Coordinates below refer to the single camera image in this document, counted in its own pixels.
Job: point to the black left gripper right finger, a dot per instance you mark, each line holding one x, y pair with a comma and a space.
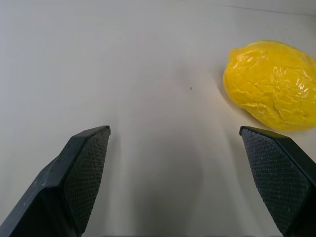
279, 177

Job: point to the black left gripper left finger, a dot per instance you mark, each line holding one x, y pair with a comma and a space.
61, 182

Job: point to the yellow plastic-wrapped lemon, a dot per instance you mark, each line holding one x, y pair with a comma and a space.
270, 85

